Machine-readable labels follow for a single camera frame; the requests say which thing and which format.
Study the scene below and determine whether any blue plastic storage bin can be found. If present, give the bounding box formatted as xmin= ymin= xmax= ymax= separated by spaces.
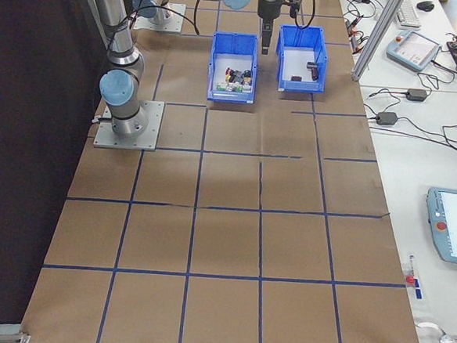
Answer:
xmin=205 ymin=31 xmax=261 ymax=105
xmin=272 ymin=23 xmax=329 ymax=95

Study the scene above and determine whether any thin black cable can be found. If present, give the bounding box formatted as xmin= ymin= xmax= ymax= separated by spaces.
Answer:
xmin=416 ymin=59 xmax=457 ymax=93
xmin=369 ymin=85 xmax=410 ymax=102
xmin=365 ymin=110 xmax=457 ymax=159

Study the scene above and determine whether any clear tape roll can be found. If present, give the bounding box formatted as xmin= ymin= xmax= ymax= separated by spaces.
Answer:
xmin=416 ymin=318 xmax=444 ymax=341

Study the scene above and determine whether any black power adapter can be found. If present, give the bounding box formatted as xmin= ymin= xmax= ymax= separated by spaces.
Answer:
xmin=375 ymin=110 xmax=399 ymax=127
xmin=405 ymin=88 xmax=429 ymax=103

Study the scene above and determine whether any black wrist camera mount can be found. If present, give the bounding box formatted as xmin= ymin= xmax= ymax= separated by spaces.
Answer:
xmin=282 ymin=0 xmax=303 ymax=19

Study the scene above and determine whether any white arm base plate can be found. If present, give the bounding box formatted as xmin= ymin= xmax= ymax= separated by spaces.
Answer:
xmin=92 ymin=96 xmax=167 ymax=153
xmin=131 ymin=0 xmax=187 ymax=35

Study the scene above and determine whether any grey blue teach pendant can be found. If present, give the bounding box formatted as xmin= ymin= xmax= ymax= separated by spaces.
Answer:
xmin=421 ymin=186 xmax=457 ymax=264
xmin=384 ymin=27 xmax=445 ymax=76

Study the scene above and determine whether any black frame cover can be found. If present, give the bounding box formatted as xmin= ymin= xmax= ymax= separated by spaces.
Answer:
xmin=0 ymin=0 xmax=122 ymax=336

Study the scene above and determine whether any white keyboard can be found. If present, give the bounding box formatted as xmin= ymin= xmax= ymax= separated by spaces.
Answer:
xmin=395 ymin=0 xmax=424 ymax=29

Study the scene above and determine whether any aluminium profile post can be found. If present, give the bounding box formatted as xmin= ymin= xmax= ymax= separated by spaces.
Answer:
xmin=350 ymin=0 xmax=406 ymax=85

